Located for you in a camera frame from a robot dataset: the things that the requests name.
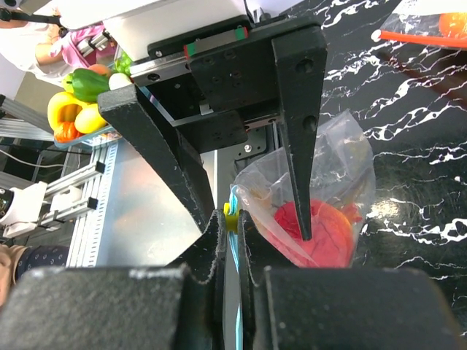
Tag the orange zip bag of fruit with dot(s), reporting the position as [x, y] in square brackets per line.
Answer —
[446, 29]

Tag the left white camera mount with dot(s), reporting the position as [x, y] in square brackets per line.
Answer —
[136, 24]

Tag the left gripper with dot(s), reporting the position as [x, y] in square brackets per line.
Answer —
[219, 81]

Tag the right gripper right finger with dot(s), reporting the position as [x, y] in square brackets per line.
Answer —
[287, 307]

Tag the red fake fruit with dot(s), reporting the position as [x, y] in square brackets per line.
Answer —
[333, 239]

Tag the blue zip clear bag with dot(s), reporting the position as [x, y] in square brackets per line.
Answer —
[304, 206]

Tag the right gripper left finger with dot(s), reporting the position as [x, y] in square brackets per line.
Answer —
[178, 306]

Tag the tray of fake vegetables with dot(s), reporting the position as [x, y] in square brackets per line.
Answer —
[73, 114]

